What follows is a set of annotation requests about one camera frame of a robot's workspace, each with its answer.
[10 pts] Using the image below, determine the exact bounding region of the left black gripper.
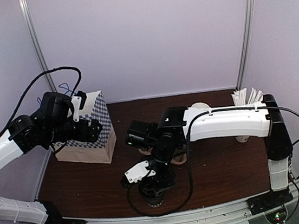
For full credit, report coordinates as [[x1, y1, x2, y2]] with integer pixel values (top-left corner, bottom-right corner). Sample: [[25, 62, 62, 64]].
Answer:
[[42, 115, 104, 148]]

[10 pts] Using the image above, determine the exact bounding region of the black plastic cup lid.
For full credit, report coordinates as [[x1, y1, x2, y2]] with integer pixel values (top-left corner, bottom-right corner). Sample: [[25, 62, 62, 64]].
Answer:
[[139, 183, 174, 199]]

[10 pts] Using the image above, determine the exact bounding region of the blue checkered paper bag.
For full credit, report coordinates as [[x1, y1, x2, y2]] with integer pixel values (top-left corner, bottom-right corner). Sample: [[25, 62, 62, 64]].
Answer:
[[54, 90, 116, 164]]

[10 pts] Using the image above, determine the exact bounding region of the stack of paper coffee cups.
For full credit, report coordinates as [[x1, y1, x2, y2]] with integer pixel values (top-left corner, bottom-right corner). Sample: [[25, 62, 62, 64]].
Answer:
[[191, 102, 210, 110]]

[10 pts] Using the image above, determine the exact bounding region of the single black paper coffee cup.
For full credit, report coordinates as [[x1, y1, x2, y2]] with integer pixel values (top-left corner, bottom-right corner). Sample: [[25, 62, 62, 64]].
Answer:
[[145, 194, 164, 208]]

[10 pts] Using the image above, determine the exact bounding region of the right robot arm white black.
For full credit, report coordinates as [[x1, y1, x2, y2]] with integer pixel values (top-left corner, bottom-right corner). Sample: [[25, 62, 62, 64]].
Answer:
[[123, 94, 293, 207]]

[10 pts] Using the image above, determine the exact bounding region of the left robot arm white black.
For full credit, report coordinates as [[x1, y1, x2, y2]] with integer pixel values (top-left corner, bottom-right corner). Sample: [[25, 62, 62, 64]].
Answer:
[[0, 91, 103, 224]]

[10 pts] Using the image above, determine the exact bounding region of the brown cardboard cup carrier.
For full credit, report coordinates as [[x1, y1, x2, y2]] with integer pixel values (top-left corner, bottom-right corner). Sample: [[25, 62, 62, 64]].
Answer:
[[138, 145, 187, 165]]

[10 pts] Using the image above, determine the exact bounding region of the white cup holding straws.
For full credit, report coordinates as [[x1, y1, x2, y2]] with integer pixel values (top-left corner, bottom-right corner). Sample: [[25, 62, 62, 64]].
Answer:
[[235, 135, 250, 143]]

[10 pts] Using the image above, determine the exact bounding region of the bundle of wrapped white straws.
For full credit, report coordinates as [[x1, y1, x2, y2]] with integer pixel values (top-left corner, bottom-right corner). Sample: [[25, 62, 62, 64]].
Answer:
[[231, 87, 264, 106]]

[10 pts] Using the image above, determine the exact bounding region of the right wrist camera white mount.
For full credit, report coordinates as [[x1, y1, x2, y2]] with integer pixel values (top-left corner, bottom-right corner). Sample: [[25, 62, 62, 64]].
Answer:
[[120, 161, 156, 189]]

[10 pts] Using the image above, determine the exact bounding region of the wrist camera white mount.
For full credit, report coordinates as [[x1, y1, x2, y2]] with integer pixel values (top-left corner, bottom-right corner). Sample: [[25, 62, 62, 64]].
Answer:
[[70, 91, 87, 122], [120, 161, 156, 189]]

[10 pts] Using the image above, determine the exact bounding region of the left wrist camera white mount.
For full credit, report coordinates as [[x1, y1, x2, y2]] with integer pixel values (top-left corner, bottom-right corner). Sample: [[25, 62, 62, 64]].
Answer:
[[70, 91, 87, 122]]

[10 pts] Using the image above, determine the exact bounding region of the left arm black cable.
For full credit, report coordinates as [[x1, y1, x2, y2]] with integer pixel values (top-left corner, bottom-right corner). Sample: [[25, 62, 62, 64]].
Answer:
[[0, 64, 91, 153]]

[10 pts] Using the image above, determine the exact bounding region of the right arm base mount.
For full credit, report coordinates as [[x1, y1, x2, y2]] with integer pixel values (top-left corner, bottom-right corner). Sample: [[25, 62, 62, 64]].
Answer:
[[247, 189, 294, 215]]

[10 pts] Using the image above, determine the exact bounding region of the left aluminium frame post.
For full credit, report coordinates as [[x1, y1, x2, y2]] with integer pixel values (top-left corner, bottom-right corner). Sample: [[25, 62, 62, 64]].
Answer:
[[17, 0, 58, 96]]

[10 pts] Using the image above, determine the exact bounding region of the aluminium frame post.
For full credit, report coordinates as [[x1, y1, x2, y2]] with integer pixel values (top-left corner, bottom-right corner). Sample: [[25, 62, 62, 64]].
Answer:
[[236, 0, 255, 89], [17, 0, 58, 96]]

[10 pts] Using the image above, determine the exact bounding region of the right aluminium frame post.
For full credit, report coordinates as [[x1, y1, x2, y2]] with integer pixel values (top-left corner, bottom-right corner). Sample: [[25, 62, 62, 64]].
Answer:
[[236, 0, 255, 89]]

